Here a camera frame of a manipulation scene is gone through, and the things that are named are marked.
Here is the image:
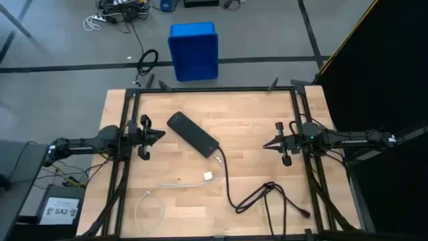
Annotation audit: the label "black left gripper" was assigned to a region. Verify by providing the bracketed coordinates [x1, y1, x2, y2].
[126, 114, 167, 162]

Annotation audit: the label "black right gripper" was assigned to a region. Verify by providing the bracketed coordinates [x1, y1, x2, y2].
[262, 122, 304, 167]

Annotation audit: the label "white USB cable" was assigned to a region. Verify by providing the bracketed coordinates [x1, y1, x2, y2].
[134, 154, 225, 232]

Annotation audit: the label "black power strip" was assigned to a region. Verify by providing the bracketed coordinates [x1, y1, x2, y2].
[166, 110, 221, 159]

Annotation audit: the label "blue plastic bin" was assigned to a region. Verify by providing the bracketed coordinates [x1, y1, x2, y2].
[167, 21, 220, 83]

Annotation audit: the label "black box with SA2 label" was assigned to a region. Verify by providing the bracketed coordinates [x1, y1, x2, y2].
[16, 183, 86, 232]

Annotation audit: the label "dark grey side table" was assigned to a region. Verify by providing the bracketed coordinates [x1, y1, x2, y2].
[0, 140, 49, 241]

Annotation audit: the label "flat black box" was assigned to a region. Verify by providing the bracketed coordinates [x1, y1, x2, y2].
[183, 0, 220, 8]

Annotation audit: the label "thick black power cord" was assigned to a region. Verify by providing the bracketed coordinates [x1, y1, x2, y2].
[216, 147, 312, 239]

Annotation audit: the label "black cable bundle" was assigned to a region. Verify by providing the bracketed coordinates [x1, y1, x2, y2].
[80, 157, 130, 237]
[306, 157, 358, 232]

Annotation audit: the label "coiled black floor cable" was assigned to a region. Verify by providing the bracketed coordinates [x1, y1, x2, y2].
[133, 21, 159, 86]

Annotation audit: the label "black aluminium rig frame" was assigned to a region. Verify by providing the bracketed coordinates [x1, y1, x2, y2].
[100, 75, 365, 241]

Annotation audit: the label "yellow and black wires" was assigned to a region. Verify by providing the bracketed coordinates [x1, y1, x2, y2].
[33, 157, 111, 190]

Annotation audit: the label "black cable tangle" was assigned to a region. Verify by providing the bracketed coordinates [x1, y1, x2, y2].
[96, 0, 153, 25]

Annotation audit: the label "white floor cable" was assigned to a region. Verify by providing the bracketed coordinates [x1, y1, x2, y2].
[82, 15, 103, 32]

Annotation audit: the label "blue cable reel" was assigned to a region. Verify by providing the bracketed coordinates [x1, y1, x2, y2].
[159, 0, 181, 13]

